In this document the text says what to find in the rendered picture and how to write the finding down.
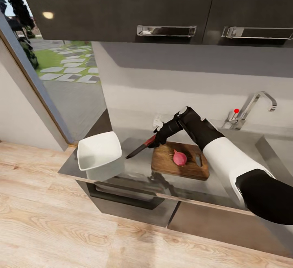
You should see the vidalia onion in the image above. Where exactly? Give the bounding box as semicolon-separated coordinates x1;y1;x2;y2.
173;150;187;166

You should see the cutting board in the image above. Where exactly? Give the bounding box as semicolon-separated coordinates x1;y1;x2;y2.
151;142;210;179

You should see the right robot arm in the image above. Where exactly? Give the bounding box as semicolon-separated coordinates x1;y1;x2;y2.
147;106;293;255

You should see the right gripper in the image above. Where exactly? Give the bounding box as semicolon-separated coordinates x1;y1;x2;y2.
147;121;175;148

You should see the parer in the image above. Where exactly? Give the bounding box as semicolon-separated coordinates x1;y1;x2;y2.
127;135;156;157

